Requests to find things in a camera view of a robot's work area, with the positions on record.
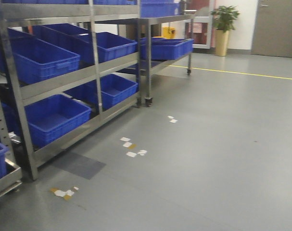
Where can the blue bin lower rear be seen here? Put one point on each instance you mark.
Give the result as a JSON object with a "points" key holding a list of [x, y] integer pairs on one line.
{"points": [[114, 89]]}

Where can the blue bin on cart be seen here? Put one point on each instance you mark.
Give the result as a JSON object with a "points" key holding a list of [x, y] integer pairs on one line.
{"points": [[170, 49]]}

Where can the steel rolling cart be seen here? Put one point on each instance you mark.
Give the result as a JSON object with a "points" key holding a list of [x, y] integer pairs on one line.
{"points": [[148, 67]]}

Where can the blue bin middle right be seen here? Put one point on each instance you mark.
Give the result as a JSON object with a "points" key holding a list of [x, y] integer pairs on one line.
{"points": [[79, 41]]}

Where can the yellow wet floor sign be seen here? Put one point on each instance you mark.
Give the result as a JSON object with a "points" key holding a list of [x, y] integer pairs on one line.
{"points": [[168, 32]]}

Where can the steel shelving rack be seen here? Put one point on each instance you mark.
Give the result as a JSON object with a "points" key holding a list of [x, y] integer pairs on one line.
{"points": [[22, 95]]}

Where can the blue bin lower front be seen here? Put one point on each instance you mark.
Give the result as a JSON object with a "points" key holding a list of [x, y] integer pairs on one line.
{"points": [[53, 117]]}

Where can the blue bin cart top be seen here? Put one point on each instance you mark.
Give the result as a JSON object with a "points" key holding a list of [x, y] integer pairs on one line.
{"points": [[158, 8]]}

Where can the blue bin middle left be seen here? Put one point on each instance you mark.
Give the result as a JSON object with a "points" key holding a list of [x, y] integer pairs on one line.
{"points": [[37, 60]]}

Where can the potted green plant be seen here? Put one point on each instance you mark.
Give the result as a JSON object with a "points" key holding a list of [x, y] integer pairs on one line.
{"points": [[223, 22]]}

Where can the grey door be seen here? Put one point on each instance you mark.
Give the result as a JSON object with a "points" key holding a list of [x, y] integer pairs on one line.
{"points": [[273, 28]]}

